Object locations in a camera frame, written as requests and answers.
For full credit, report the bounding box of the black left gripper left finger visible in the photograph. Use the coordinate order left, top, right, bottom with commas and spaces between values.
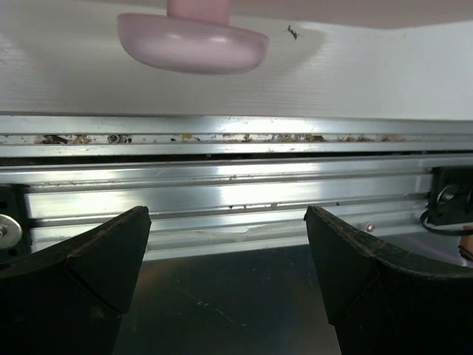
1, 206, 151, 354

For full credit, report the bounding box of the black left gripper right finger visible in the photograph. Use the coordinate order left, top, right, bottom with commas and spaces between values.
304, 206, 472, 354

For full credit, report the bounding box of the pink drawer knob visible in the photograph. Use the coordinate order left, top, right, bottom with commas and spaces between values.
117, 1, 270, 75

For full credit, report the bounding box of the light pink drawer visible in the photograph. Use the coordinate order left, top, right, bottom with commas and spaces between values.
1, 1, 472, 30

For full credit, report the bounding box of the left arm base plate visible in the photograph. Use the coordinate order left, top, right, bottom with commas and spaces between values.
1, 184, 32, 263

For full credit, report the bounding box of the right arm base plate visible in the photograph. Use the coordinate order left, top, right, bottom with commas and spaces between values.
419, 166, 472, 237

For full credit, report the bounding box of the aluminium mounting rail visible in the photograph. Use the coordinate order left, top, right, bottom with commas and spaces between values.
1, 113, 472, 260

